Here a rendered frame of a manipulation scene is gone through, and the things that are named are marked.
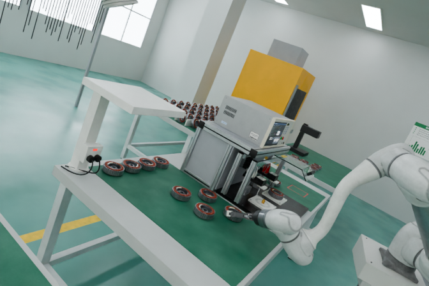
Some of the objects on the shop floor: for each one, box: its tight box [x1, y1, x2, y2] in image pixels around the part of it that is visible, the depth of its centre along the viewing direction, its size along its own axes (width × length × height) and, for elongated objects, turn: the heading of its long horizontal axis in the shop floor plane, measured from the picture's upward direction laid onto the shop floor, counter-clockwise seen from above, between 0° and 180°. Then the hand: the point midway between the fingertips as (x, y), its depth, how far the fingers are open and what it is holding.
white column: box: [165, 0, 259, 130], centre depth 596 cm, size 50×45×330 cm
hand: (238, 214), depth 166 cm, fingers open, 13 cm apart
